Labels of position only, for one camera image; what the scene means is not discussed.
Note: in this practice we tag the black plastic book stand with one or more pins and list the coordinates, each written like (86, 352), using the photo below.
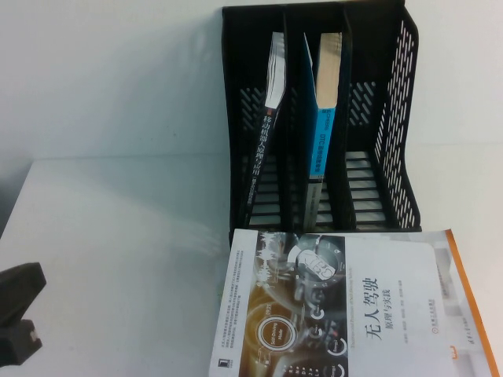
(397, 118)

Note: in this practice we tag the black spine robotics book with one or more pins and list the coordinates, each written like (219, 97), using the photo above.
(264, 149)

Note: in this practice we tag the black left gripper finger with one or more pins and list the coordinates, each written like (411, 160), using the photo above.
(23, 339)
(21, 290)

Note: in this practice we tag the blue spine book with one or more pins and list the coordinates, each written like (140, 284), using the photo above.
(322, 141)

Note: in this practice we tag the white orange ROS2 book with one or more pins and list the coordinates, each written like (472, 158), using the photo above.
(465, 300)

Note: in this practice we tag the white driverless car book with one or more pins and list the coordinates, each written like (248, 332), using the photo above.
(353, 306)

